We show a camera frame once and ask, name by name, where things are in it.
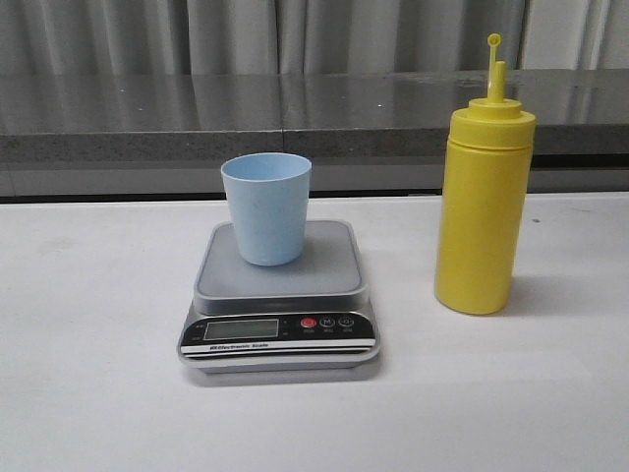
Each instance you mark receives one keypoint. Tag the light blue plastic cup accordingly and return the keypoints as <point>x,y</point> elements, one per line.
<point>268,195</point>

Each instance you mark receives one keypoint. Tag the yellow squeeze bottle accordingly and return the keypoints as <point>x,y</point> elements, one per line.
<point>487,164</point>

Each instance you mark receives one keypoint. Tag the silver digital kitchen scale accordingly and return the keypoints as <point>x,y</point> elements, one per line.
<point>311,314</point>

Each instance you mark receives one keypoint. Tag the grey stone counter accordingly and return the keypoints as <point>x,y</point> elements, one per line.
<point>83,138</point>

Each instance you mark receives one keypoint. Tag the white pleated curtain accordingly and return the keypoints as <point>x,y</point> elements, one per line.
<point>306,37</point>

